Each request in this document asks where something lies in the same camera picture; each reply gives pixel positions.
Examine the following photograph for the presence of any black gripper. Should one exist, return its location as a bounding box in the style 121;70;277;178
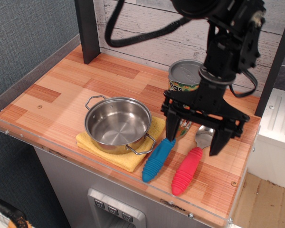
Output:
161;68;250;156

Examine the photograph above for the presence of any red handled metal spoon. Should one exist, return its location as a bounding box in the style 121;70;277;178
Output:
171;126;215;196

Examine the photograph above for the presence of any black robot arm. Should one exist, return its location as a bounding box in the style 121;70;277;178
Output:
161;0;266;156

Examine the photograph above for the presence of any peas and carrots can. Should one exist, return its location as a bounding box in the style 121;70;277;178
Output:
168;59;203;92

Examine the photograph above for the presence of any yellow folded cloth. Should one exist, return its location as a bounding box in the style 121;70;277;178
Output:
76;117;165;172

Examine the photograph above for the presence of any white cabinet at right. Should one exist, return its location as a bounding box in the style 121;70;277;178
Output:
247;88;285;188

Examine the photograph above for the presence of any stainless steel pot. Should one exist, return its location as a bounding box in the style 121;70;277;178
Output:
84;95;156;155

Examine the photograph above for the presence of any silver dispenser button panel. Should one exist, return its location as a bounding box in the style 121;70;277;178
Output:
87;188;147;228

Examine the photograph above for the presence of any grey toy fridge cabinet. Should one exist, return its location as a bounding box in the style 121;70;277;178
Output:
35;148;208;228

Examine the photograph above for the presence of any orange object bottom left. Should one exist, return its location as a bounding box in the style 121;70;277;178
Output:
7;218;32;228

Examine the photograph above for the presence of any blue handled metal fork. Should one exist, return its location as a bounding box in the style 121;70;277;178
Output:
142;119;192;182

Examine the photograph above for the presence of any dark vertical post right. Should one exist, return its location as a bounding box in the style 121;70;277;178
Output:
254;0;285;117

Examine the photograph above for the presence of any dark vertical post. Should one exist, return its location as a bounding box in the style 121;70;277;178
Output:
74;0;100;64
254;0;285;117

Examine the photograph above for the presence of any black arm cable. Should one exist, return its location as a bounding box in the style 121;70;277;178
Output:
104;0;193;48

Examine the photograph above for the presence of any dark vertical post left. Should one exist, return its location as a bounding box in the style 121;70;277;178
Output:
74;0;100;64

